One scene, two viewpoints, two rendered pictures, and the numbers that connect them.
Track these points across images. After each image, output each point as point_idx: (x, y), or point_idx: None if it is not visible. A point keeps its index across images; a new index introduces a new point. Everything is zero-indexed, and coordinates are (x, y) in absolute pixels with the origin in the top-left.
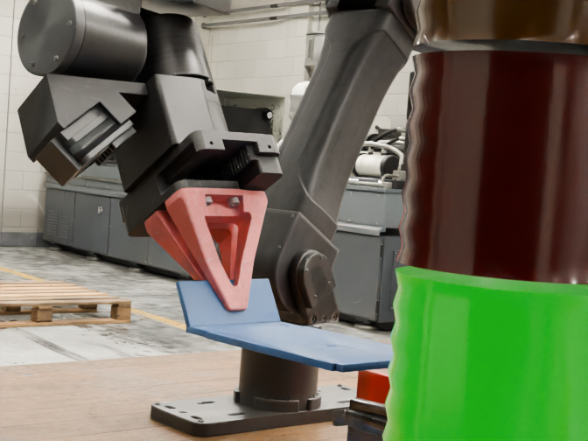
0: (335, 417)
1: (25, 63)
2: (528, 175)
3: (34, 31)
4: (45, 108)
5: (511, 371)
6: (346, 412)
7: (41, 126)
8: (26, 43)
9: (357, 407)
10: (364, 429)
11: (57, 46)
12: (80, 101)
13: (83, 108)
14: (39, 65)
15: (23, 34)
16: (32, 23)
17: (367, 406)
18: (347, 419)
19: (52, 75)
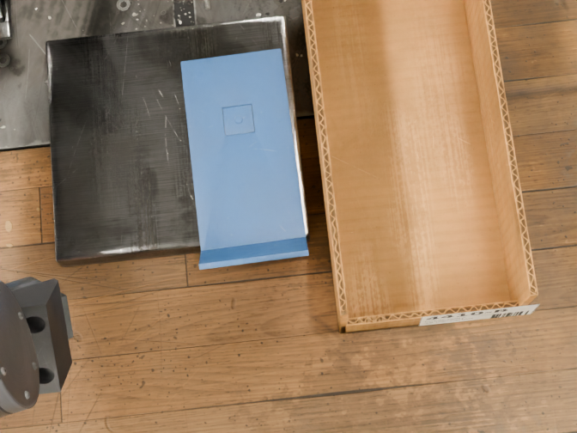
0: (11, 33)
1: (37, 382)
2: None
3: (17, 368)
4: (56, 309)
5: None
6: (9, 19)
7: (62, 323)
8: (27, 384)
9: (3, 12)
10: (10, 3)
11: (14, 315)
12: (14, 295)
13: (13, 291)
14: (31, 350)
15: (27, 391)
16: (15, 374)
17: (0, 3)
18: (10, 19)
19: (39, 304)
